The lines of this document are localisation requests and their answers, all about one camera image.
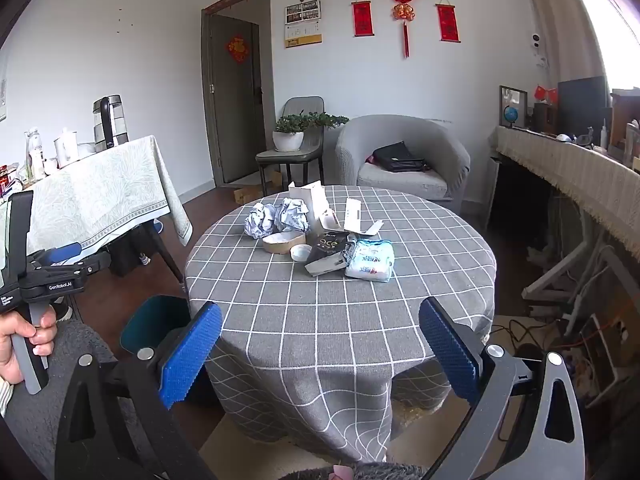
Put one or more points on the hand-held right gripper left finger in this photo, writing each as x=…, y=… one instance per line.
x=192, y=355

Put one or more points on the white blue tissue pack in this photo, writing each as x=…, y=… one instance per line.
x=370, y=260

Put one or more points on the small red flags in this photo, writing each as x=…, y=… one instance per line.
x=546, y=93

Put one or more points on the white desk frame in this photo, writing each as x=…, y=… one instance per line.
x=565, y=265

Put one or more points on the grey door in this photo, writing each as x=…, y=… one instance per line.
x=237, y=110

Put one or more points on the person's left hand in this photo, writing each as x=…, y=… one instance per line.
x=12, y=345

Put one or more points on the window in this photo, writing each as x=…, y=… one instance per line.
x=615, y=35

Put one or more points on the small blue globe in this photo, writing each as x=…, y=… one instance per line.
x=511, y=115

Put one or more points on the black cardboard packet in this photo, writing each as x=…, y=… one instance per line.
x=330, y=247

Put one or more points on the red hanging scroll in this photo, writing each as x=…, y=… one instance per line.
x=447, y=20
x=362, y=17

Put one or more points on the tall white carton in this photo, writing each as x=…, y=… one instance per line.
x=307, y=200

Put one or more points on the picture frame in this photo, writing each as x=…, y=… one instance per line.
x=512, y=95

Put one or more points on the white security camera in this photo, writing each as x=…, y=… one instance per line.
x=537, y=42

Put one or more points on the wooden desk shelf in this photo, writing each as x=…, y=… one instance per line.
x=625, y=110

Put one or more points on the black bag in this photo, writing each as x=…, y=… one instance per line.
x=400, y=157

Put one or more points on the red door decoration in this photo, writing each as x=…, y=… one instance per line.
x=237, y=49

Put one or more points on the grey armchair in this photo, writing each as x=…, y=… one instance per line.
x=410, y=130

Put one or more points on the grey dining chair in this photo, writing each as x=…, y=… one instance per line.
x=302, y=107

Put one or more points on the cardboard box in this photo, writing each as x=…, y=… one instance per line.
x=250, y=195

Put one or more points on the brown tape roll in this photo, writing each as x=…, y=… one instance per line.
x=282, y=246

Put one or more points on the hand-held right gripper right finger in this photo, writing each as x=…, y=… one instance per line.
x=450, y=350

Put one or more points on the clear plastic bottle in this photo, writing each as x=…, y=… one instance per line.
x=34, y=155

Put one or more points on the potted plant white pot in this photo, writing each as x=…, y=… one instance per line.
x=288, y=140

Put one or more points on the paper ball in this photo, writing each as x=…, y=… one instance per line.
x=292, y=212
x=260, y=220

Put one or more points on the glass electric kettle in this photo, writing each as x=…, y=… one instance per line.
x=110, y=125

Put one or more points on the wall calendar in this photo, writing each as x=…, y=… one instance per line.
x=303, y=25

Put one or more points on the side desk with beige cloth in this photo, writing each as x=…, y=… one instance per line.
x=575, y=170

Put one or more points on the small white box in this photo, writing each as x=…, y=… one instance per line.
x=352, y=215

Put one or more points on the white ceramic jug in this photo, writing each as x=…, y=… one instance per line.
x=66, y=147

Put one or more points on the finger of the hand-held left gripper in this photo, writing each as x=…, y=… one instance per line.
x=95, y=260
x=65, y=251

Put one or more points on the dark teal trash bin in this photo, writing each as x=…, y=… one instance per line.
x=150, y=325

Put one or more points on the brown wooden speaker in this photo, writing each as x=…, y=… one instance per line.
x=545, y=117

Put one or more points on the round table grey checked cloth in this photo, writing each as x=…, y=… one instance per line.
x=320, y=320

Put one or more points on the black monitor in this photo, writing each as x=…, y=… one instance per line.
x=582, y=105

